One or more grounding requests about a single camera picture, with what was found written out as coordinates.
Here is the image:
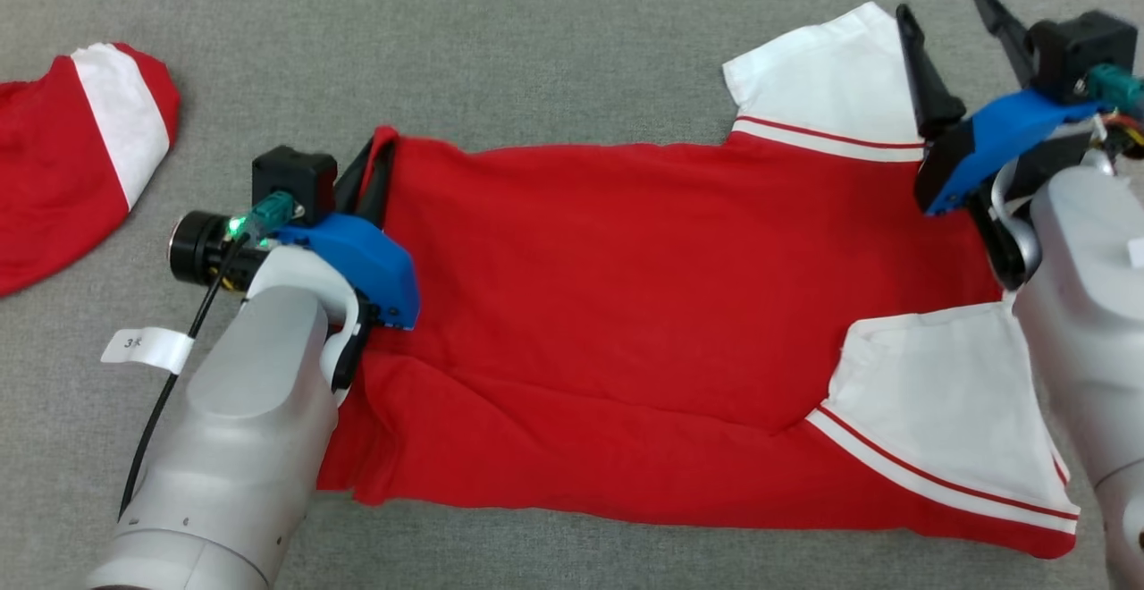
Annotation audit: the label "right gripper with blue mount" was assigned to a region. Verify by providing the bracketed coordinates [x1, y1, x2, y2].
[896, 0, 1118, 292]

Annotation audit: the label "left gripper with blue mount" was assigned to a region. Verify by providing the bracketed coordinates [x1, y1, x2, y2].
[167, 136, 422, 332]

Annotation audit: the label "red lettered jersey shirt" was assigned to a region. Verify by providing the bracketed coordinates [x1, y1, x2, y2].
[317, 2, 1081, 561]

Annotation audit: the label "red shorts with white bands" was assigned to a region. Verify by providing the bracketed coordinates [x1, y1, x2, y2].
[0, 42, 181, 298]

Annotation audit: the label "left black cable, teal plug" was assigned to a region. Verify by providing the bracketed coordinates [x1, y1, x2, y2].
[118, 192, 298, 521]

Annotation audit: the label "white left cable tag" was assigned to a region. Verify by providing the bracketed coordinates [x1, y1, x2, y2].
[100, 326, 195, 375]

